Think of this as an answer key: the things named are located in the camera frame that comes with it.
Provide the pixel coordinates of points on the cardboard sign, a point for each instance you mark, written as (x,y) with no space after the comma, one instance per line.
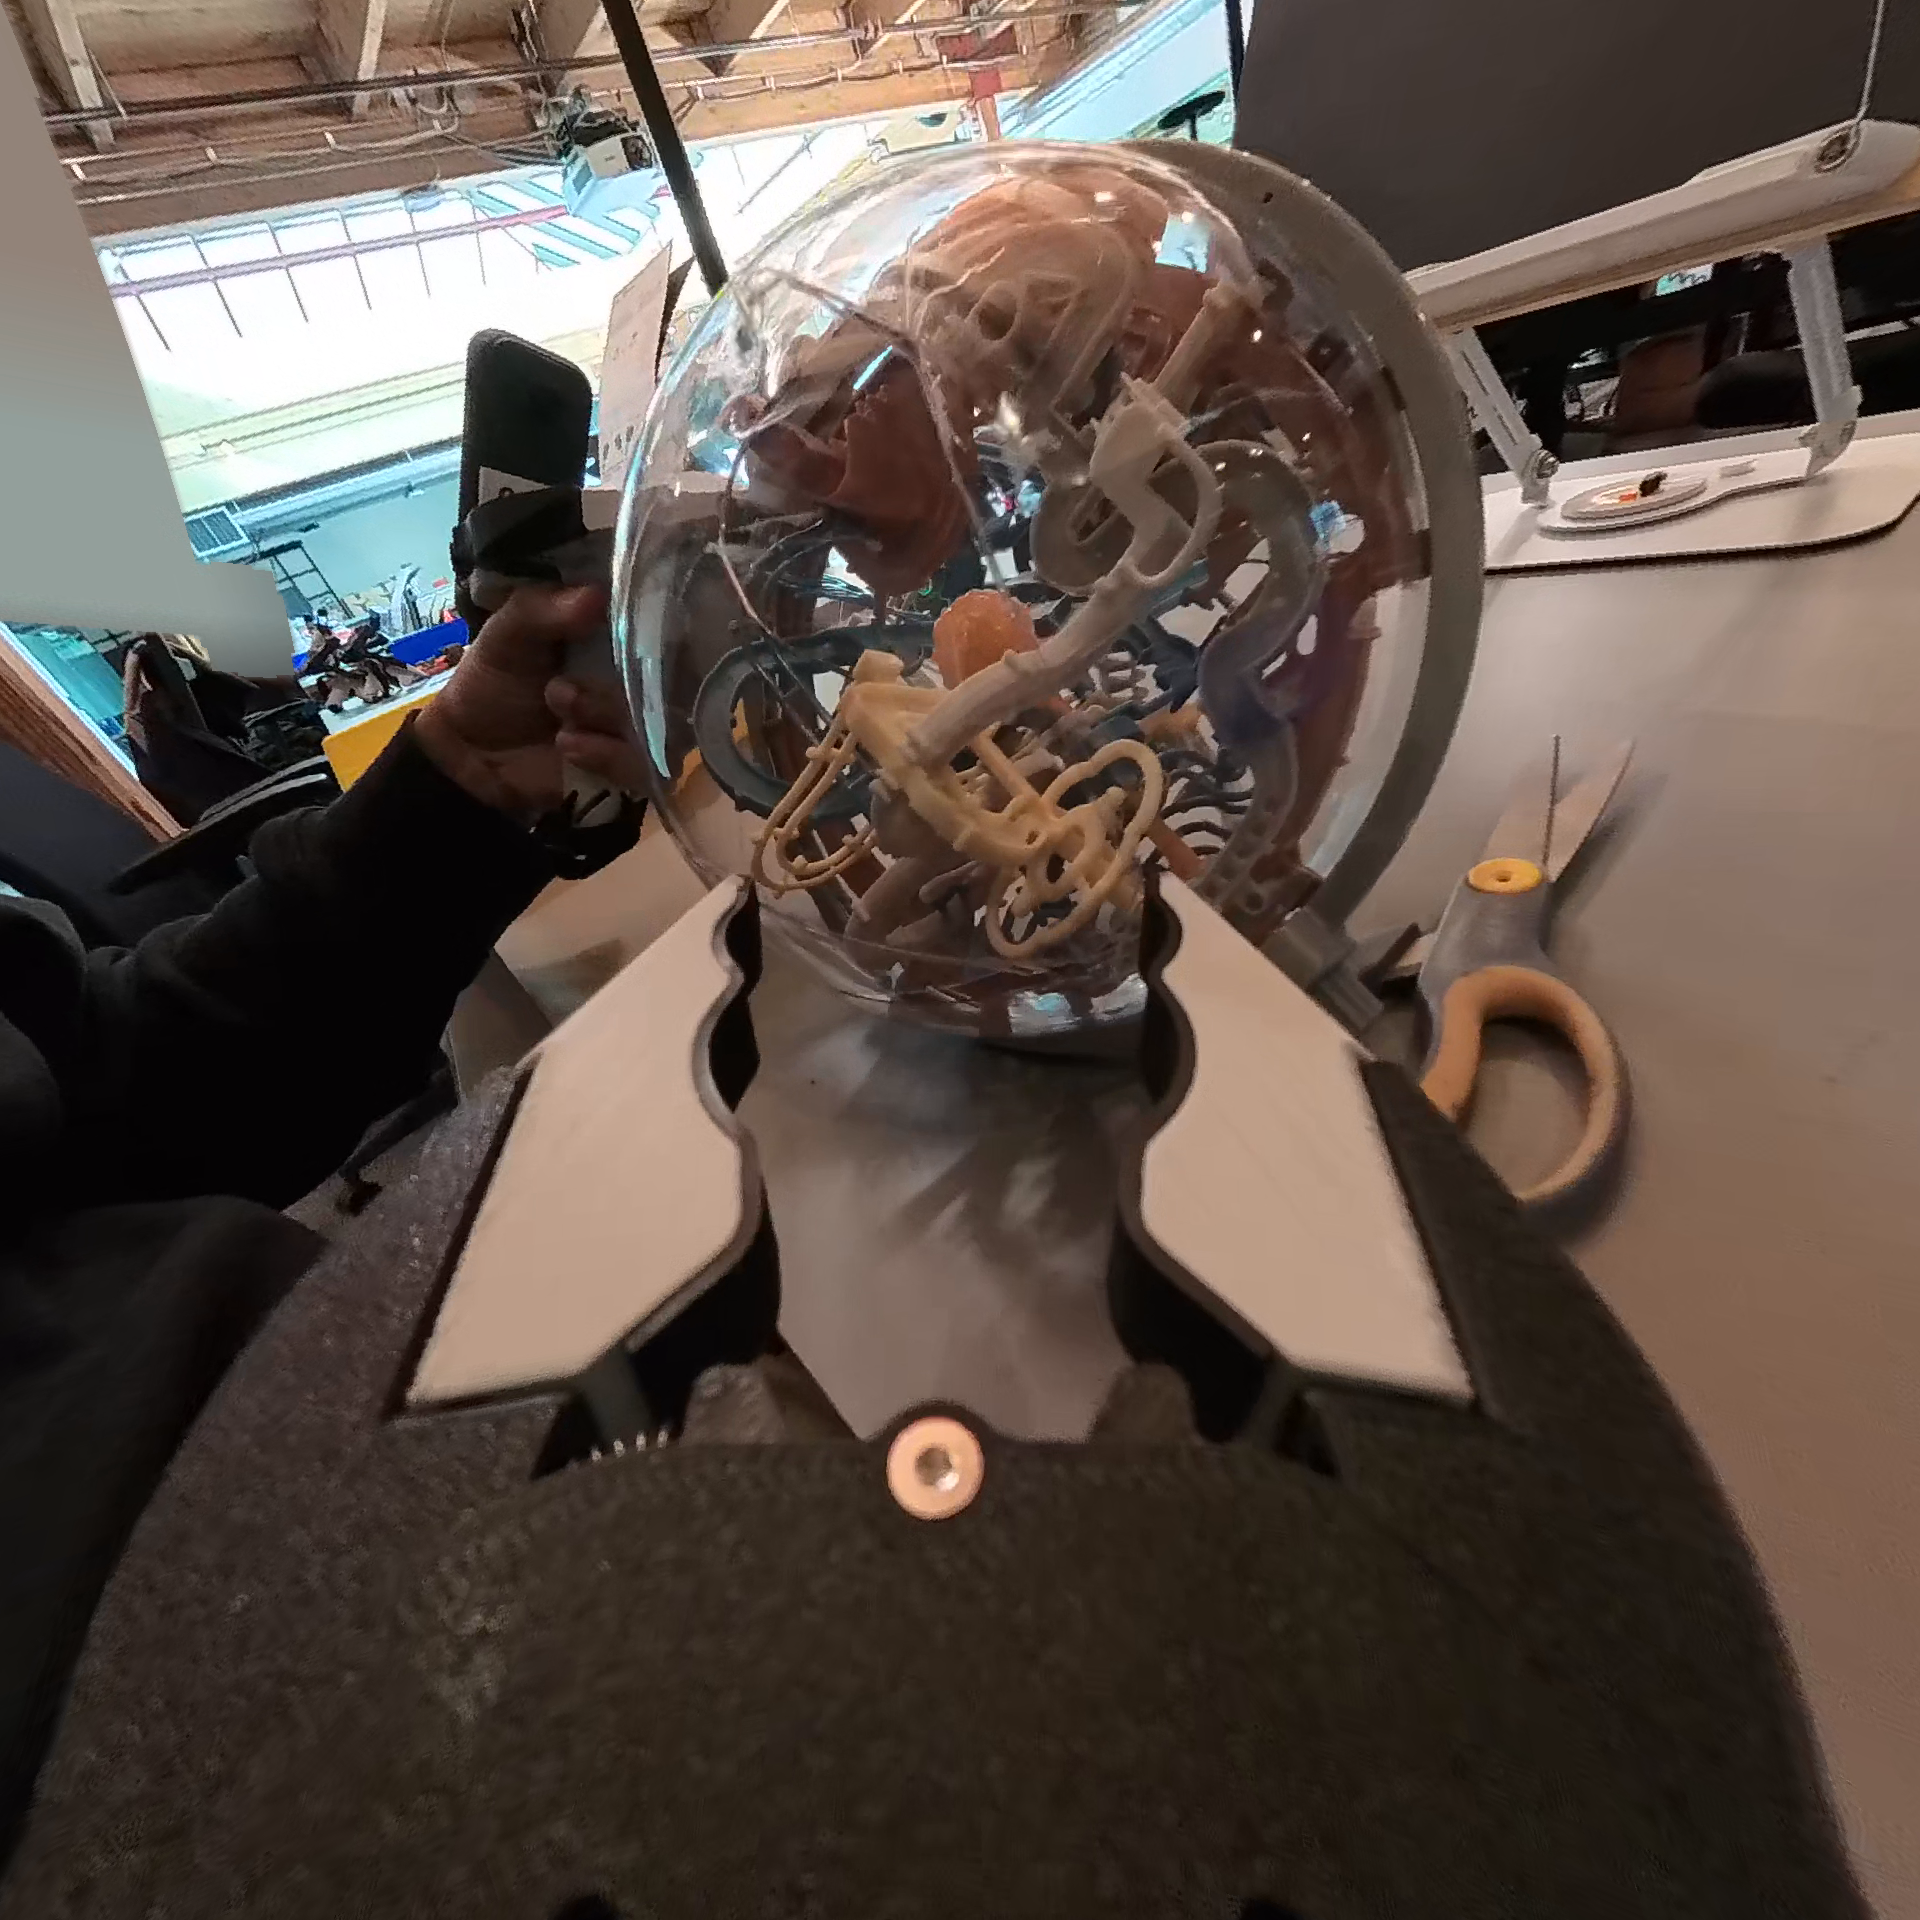
(638,374)

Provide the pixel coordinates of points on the person's left hand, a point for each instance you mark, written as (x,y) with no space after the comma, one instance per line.
(495,720)

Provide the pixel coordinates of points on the white ceiling unit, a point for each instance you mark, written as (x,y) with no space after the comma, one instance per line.
(609,143)

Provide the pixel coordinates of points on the yellow bin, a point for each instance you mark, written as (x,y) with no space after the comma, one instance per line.
(369,742)

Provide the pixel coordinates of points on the black divider panel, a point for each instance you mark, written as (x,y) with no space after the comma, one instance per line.
(1501,91)

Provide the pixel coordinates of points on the white laptop stand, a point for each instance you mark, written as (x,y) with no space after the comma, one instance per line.
(1651,195)

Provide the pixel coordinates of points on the clear maze puzzle ball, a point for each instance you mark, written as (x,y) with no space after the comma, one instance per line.
(1051,524)

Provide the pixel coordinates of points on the person's left forearm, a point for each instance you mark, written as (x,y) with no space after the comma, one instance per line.
(300,931)

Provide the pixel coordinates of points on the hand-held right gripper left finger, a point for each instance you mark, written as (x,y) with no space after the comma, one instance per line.
(600,1185)

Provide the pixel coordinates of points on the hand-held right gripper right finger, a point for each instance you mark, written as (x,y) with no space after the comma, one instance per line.
(1304,1201)

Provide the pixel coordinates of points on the wooden post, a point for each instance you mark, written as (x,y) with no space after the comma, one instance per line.
(75,720)

